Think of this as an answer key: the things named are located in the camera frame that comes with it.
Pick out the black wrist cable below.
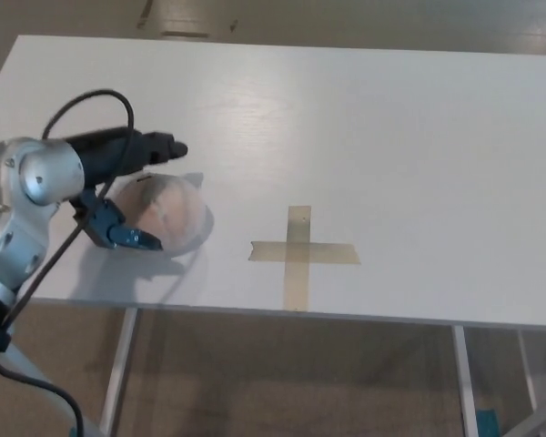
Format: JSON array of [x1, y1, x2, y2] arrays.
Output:
[[0, 89, 136, 437]]

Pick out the white metal table leg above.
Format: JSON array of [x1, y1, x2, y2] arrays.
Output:
[[518, 330, 539, 411], [452, 325, 479, 437], [100, 308, 140, 437]]

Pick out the blue floor tape piece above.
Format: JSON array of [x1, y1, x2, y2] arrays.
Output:
[[475, 408, 500, 437]]

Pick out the long beige tape strip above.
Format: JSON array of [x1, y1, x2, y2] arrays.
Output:
[[283, 205, 312, 313]]

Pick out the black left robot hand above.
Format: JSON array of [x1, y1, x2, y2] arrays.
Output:
[[66, 129, 190, 251]]

